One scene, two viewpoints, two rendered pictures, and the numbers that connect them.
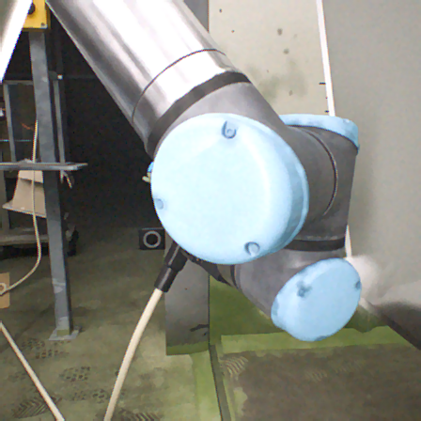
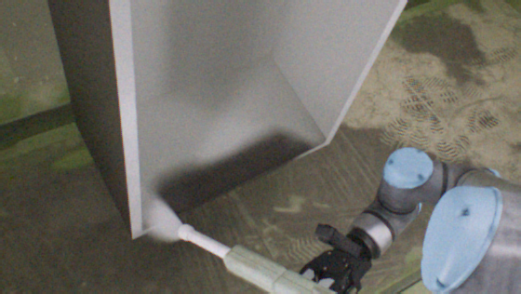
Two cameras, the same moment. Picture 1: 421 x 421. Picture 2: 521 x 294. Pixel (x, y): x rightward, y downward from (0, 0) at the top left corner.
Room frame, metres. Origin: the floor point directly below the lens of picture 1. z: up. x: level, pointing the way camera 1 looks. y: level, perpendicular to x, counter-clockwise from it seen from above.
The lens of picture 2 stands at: (0.92, 0.39, 1.81)
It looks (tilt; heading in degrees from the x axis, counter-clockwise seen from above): 48 degrees down; 236
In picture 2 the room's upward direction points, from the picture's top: 10 degrees clockwise
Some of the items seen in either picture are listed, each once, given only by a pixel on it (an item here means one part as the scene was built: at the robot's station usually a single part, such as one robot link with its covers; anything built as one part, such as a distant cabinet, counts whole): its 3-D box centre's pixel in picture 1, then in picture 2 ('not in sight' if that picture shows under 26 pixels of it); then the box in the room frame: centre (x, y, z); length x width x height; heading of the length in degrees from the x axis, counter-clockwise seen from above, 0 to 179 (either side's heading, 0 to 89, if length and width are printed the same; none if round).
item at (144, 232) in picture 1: (152, 239); not in sight; (1.31, 0.23, 0.51); 0.10 x 0.02 x 0.09; 96
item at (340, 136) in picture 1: (302, 180); (408, 180); (0.35, -0.09, 0.82); 0.12 x 0.09 x 0.12; 149
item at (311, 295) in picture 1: (291, 280); (391, 211); (0.37, -0.09, 0.71); 0.12 x 0.09 x 0.10; 24
